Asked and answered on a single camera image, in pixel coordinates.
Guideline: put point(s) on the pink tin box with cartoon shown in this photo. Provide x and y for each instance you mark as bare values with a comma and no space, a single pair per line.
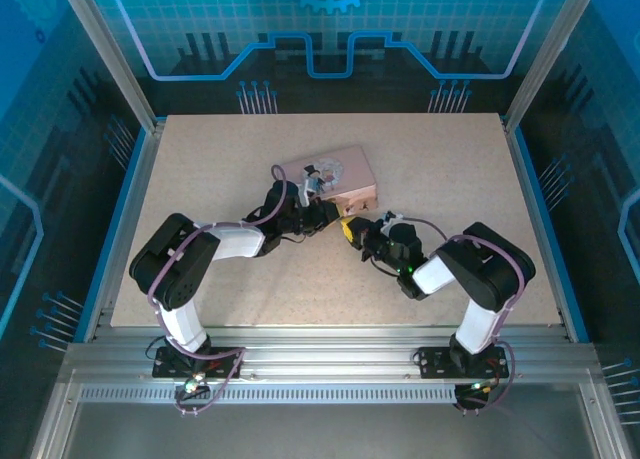
345,176

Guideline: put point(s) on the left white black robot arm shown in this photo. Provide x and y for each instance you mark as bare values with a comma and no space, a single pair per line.
175,259

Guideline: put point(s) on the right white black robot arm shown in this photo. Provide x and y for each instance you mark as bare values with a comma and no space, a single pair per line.
490,264

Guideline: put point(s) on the lit status light connector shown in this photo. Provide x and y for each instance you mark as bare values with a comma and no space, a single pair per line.
194,385
477,386

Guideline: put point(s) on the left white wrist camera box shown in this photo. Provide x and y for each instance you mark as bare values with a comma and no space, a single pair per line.
310,189

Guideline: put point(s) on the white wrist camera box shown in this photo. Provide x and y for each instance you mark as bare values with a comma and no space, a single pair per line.
310,189
390,218

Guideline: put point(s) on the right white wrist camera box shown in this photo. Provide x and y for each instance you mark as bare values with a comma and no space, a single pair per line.
390,218

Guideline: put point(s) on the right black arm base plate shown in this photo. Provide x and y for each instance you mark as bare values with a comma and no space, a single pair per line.
432,361

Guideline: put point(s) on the aluminium mounting rail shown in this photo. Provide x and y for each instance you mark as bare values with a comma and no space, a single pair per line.
325,356

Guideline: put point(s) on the aluminium table side rail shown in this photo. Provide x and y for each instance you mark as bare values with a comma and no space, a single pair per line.
530,189
135,204

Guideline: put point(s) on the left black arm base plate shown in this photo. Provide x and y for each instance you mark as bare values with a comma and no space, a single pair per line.
167,366

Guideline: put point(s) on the aluminium frame post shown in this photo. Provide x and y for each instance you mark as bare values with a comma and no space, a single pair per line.
107,54
545,54

